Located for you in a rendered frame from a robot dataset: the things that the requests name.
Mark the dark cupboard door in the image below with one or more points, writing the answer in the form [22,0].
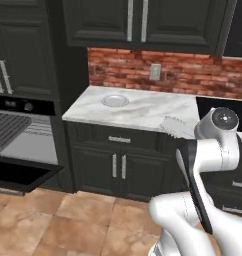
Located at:
[183,20]
[146,176]
[96,20]
[26,50]
[93,171]

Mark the black oven door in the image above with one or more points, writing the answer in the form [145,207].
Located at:
[19,173]

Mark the black built-in oven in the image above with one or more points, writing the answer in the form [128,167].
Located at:
[24,130]

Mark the grey wall outlet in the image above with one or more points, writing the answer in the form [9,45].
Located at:
[155,72]

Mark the dark drawer front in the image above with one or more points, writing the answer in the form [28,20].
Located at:
[93,135]

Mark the black hob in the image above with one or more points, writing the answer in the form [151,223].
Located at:
[206,106]

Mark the grey round plate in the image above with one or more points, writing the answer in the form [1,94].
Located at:
[114,100]

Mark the black oven knob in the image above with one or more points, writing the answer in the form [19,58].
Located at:
[28,106]

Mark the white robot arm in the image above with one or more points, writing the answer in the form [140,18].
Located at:
[213,156]

